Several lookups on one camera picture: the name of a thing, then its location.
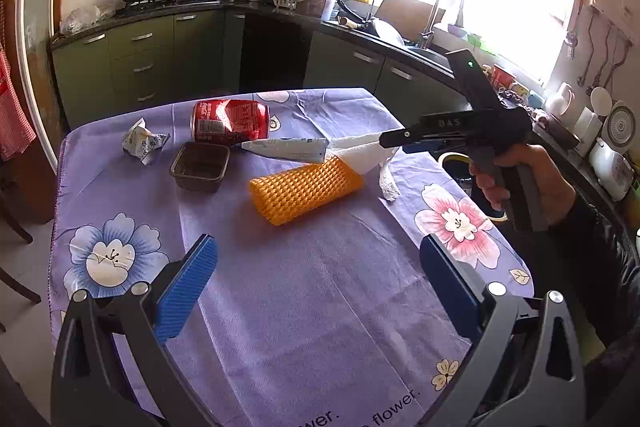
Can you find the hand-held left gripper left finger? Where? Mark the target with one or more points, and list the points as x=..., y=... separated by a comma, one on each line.
x=187, y=287

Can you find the steel kitchen sink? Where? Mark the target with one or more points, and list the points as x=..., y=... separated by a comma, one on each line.
x=430, y=56

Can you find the steel kitchen faucet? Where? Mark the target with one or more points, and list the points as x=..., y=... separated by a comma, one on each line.
x=430, y=22

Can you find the brown plastic tray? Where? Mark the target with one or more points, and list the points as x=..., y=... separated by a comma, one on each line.
x=200, y=167

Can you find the wooden rolling pin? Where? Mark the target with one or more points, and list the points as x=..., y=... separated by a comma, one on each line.
x=352, y=24

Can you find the gas stove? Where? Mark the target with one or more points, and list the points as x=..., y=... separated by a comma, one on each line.
x=170, y=2

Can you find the person's right forearm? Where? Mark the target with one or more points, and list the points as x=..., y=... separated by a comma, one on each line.
x=610, y=267

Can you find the person's right hand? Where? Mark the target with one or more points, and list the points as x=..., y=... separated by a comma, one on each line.
x=555, y=187

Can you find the white toothpaste tube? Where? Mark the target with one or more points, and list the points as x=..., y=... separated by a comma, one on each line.
x=290, y=149

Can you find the white paper towel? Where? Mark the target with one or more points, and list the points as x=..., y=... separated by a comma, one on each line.
x=360, y=154

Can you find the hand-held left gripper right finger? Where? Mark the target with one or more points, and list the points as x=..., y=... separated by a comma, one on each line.
x=450, y=287

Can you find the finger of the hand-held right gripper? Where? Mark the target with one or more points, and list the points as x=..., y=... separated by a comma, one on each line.
x=430, y=148
x=400, y=137

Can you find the crushed red soda can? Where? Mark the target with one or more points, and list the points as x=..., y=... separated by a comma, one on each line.
x=225, y=119

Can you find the black yellow-rimmed trash bin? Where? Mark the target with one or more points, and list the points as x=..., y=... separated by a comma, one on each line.
x=457, y=172

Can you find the white rice cooker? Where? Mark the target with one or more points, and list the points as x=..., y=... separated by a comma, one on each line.
x=610, y=167

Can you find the purple floral tablecloth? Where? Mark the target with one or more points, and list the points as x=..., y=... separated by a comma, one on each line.
x=300, y=282

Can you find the clear plastic bag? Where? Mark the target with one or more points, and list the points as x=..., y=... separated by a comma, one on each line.
x=85, y=19

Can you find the orange foam net sleeve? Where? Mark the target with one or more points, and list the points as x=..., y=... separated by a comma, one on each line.
x=305, y=189

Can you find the white wrapper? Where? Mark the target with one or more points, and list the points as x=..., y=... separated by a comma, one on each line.
x=142, y=142

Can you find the dark wooden chair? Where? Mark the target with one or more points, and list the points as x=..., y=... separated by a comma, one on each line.
x=15, y=227

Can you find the red checked apron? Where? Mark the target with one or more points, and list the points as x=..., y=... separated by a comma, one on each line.
x=15, y=107

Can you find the white plate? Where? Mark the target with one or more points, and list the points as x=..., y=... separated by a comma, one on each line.
x=387, y=33

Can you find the wooden cutting board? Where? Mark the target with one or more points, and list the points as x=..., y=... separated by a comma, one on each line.
x=400, y=9

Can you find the green lower kitchen cabinets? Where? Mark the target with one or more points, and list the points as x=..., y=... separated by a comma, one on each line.
x=150, y=57

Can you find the white jug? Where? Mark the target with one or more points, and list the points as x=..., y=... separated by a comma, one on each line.
x=559, y=99

